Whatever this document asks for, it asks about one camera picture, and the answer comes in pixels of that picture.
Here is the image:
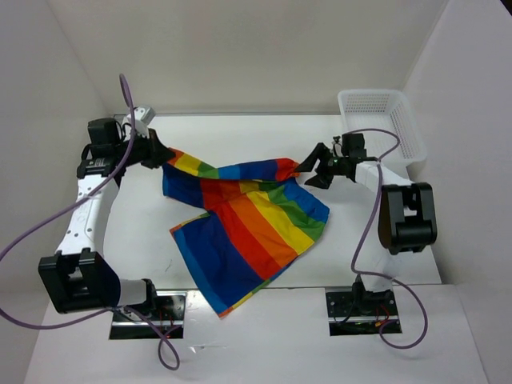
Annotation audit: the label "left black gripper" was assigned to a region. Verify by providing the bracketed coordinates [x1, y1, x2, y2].
[114, 126, 175, 170]

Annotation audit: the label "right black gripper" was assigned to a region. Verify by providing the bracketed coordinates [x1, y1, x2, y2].
[294, 142, 348, 190]

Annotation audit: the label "rainbow striped shorts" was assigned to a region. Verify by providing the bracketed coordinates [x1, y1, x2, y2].
[162, 150, 330, 318]

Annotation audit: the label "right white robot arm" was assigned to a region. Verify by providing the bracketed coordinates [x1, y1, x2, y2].
[296, 128, 438, 314]

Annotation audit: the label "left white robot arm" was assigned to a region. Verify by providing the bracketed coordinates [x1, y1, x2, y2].
[38, 116, 175, 320]

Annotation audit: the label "white plastic basket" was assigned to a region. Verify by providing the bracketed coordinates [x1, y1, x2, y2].
[338, 89, 427, 167]

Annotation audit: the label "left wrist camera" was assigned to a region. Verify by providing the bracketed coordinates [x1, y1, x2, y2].
[122, 106, 156, 137]

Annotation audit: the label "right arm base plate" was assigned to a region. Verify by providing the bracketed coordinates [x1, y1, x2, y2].
[325, 289, 402, 336]

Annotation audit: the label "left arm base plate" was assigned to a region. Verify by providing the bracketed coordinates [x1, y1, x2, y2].
[109, 290, 186, 340]

